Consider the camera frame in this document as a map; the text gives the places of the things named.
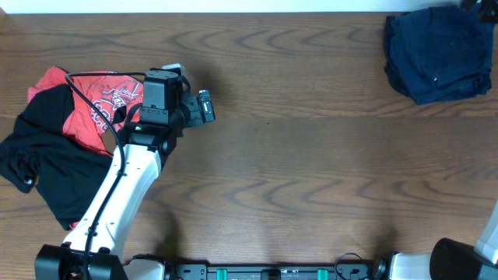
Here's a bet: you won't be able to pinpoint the red printed t-shirt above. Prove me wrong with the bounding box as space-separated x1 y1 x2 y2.
28 67 143 157

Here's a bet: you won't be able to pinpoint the black t-shirt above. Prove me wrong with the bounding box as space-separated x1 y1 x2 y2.
1 84 112 230

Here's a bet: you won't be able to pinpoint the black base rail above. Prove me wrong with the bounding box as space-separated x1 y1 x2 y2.
128 264 390 280

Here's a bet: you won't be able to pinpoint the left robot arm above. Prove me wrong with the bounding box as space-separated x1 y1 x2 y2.
35 63 216 279

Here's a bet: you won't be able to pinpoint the dark blue shorts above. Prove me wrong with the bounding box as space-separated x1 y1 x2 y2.
384 3 496 105

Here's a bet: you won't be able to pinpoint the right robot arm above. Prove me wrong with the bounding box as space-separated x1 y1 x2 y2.
376 1 497 279

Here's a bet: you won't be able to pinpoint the folded navy garment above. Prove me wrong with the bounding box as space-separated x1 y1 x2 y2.
384 64 412 98

